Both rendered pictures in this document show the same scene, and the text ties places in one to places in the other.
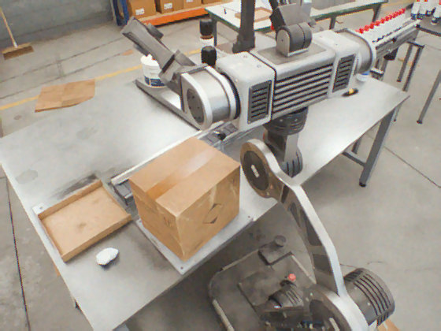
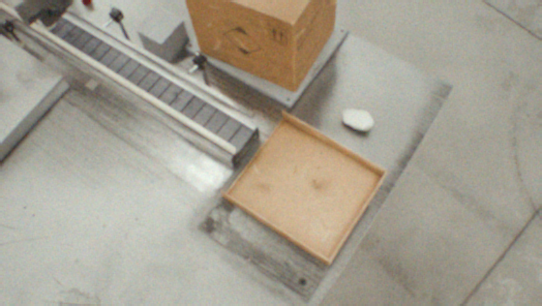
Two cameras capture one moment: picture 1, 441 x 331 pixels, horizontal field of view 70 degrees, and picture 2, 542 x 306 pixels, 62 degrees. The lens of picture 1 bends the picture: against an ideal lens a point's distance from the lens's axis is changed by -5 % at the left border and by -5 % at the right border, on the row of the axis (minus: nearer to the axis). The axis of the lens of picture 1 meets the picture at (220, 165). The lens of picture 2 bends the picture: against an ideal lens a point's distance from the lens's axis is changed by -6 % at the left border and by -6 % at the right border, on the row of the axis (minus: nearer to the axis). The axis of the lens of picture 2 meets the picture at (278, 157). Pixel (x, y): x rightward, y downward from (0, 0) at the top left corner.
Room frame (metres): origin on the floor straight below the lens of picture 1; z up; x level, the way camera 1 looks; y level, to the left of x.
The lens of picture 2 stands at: (0.94, 0.96, 1.90)
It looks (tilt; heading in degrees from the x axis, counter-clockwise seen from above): 65 degrees down; 261
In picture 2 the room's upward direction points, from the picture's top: 6 degrees counter-clockwise
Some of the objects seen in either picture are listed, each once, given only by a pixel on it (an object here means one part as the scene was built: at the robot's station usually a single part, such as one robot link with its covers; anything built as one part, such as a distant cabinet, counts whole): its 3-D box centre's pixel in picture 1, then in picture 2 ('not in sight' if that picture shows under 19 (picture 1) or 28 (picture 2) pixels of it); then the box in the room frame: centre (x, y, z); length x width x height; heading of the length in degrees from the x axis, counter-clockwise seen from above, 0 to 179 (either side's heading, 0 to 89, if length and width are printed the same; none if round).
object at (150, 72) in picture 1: (159, 68); not in sight; (1.85, 0.36, 0.95); 0.20 x 0.20 x 0.14
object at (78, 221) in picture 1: (83, 217); (305, 184); (0.81, 0.56, 0.85); 0.30 x 0.26 x 0.04; 131
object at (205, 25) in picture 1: (206, 42); not in sight; (2.03, 0.07, 1.04); 0.09 x 0.09 x 0.29
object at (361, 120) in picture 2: (106, 255); (357, 118); (0.63, 0.42, 0.85); 0.08 x 0.07 x 0.04; 102
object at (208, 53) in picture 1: (209, 73); not in sight; (1.63, 0.05, 1.03); 0.09 x 0.09 x 0.30
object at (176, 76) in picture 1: (189, 83); not in sight; (0.79, 0.08, 1.45); 0.09 x 0.08 x 0.12; 119
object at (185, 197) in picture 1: (188, 197); (264, 7); (0.79, 0.12, 0.99); 0.30 x 0.24 x 0.27; 137
